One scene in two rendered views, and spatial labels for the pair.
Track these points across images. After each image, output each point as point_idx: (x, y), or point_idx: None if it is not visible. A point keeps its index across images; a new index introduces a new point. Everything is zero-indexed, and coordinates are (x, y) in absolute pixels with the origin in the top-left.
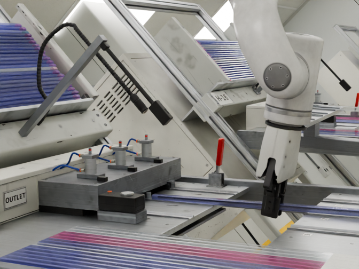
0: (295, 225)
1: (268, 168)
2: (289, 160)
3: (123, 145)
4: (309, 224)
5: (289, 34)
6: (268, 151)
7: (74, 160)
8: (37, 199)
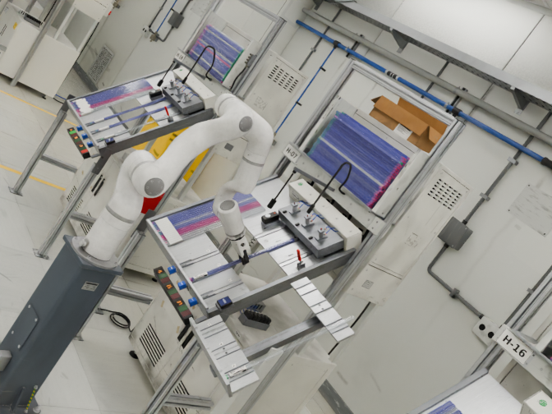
0: (218, 253)
1: None
2: (232, 243)
3: (347, 234)
4: (217, 257)
5: (225, 200)
6: None
7: (317, 209)
8: None
